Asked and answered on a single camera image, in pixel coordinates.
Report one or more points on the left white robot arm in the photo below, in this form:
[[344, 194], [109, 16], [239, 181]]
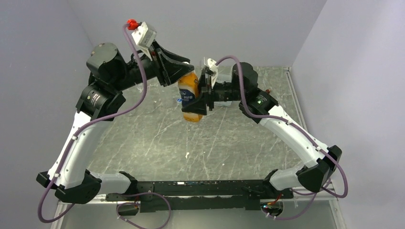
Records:
[[109, 76]]

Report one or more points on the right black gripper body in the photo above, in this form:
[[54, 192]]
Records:
[[222, 92]]

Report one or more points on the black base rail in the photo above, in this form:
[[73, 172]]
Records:
[[207, 194]]

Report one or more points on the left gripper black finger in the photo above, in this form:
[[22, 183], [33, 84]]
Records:
[[175, 70], [161, 53]]

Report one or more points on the clear plastic screw box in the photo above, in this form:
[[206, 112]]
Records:
[[224, 78]]

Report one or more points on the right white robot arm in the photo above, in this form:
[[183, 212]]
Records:
[[318, 160]]

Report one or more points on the orange juice bottle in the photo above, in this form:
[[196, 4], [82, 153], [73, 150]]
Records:
[[188, 88]]

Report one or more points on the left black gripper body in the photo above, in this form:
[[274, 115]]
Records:
[[151, 68]]

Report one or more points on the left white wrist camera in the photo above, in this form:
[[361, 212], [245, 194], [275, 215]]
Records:
[[143, 35]]

